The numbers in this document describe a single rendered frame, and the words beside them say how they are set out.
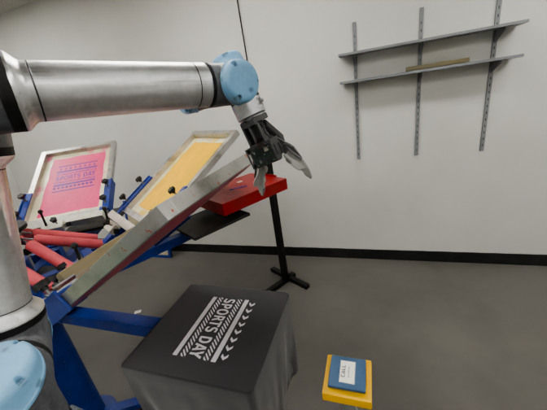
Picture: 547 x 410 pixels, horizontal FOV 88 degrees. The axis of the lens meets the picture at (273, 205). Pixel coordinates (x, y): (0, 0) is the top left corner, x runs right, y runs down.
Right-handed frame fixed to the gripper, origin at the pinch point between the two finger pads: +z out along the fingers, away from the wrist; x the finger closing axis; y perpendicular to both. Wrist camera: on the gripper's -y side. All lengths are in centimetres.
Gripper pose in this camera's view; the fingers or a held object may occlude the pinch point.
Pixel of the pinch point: (286, 187)
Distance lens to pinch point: 77.9
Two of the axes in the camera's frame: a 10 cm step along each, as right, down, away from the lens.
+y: -2.9, 3.8, -8.8
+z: 4.1, 8.8, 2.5
